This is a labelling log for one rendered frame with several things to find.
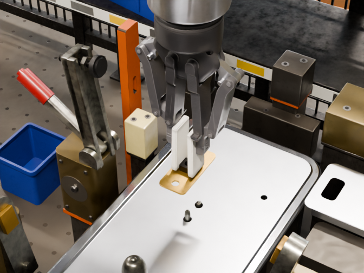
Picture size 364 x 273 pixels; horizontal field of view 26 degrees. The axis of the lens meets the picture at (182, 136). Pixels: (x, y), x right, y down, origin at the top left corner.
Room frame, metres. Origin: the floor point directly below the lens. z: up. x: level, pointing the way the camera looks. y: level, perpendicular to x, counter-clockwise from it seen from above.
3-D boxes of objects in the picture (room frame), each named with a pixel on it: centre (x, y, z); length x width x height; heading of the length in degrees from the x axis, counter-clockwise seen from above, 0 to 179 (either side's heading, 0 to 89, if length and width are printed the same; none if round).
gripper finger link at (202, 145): (0.70, -0.03, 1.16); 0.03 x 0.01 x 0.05; 59
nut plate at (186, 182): (0.71, -0.01, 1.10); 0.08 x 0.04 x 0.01; 149
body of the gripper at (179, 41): (0.71, -0.01, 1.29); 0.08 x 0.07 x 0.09; 59
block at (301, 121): (0.93, -0.15, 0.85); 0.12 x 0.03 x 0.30; 59
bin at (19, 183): (1.08, 0.28, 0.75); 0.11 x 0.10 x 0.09; 149
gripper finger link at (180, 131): (0.72, 0.00, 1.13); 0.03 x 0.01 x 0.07; 149
